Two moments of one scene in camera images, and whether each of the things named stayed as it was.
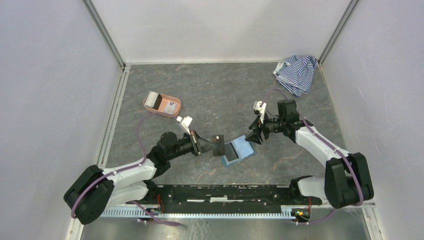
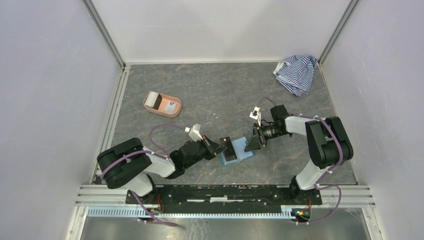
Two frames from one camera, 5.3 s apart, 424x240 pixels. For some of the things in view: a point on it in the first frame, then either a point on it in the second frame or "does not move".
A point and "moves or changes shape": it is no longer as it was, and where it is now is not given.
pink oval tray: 165,105 does not move
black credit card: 218,145 moves or changes shape
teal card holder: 237,149 does not move
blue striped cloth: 295,73 does not move
